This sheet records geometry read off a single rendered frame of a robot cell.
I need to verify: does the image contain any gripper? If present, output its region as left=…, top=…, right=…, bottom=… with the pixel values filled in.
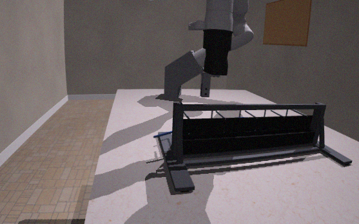
left=188, top=10, right=233, bottom=97

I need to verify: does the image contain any black equipment rack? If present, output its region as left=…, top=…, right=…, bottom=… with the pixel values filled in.
left=159, top=102, right=352, bottom=192

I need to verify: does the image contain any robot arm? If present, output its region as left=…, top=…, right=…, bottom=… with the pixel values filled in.
left=194, top=0, right=254, bottom=68

